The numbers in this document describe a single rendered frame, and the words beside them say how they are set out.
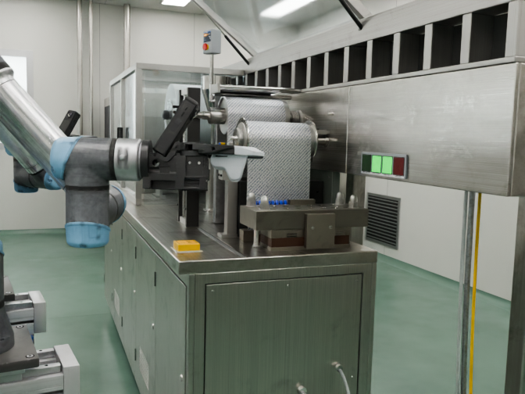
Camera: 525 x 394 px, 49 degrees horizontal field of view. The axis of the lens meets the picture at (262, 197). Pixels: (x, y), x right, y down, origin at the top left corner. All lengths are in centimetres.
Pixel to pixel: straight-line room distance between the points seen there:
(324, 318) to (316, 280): 13
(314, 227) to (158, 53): 595
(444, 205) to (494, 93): 391
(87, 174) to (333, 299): 107
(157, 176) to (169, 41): 666
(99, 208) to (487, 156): 89
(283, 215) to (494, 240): 324
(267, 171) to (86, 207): 105
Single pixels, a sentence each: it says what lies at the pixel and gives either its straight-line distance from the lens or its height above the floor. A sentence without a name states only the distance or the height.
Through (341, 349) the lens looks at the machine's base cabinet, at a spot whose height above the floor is 58.
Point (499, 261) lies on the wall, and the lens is 485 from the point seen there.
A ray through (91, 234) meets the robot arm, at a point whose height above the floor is 109.
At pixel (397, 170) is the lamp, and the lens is 173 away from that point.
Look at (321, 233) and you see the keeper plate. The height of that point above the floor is 96.
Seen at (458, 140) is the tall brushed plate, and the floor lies 127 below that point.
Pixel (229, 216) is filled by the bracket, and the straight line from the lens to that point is 204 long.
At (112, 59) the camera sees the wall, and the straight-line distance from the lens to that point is 750.
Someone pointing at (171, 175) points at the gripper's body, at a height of 119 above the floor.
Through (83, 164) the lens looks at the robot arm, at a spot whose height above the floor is 121.
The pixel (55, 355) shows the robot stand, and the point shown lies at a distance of 142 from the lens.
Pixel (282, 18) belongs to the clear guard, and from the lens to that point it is 244.
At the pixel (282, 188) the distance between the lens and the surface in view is 201.
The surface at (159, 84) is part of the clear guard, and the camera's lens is 294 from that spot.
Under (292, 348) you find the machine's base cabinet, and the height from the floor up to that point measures 60.
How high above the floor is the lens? 126
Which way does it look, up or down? 6 degrees down
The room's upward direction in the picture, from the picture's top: 2 degrees clockwise
